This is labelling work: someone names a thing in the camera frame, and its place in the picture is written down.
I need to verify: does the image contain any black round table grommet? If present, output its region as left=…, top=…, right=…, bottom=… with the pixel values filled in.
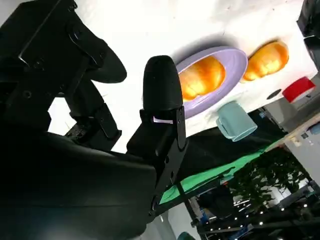
left=266, top=88, right=283, bottom=101

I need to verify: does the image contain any black cloth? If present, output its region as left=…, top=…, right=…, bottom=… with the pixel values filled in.
left=179, top=109, right=286, bottom=181

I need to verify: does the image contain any green leafy plant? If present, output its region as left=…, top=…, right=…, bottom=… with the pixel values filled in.
left=224, top=147, right=313, bottom=213

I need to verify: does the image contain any pale green mug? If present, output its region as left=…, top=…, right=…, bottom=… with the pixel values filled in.
left=215, top=101, right=258, bottom=143

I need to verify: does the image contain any orange white toy bread roll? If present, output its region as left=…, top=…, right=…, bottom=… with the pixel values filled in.
left=177, top=56, right=227, bottom=102
left=240, top=41, right=290, bottom=83

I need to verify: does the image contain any green cloth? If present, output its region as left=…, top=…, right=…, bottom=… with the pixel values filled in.
left=158, top=143, right=286, bottom=206

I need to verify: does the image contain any red round container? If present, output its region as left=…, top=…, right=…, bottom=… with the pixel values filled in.
left=282, top=76, right=316, bottom=103

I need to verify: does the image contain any lilac plate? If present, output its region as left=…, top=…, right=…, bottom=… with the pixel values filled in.
left=174, top=46, right=249, bottom=120

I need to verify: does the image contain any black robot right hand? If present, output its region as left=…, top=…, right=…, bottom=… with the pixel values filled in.
left=0, top=0, right=190, bottom=240

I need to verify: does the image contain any dark green round object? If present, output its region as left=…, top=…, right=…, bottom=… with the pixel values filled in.
left=177, top=231, right=198, bottom=240

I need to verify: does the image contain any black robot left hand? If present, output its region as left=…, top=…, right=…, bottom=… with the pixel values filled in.
left=296, top=0, right=320, bottom=61

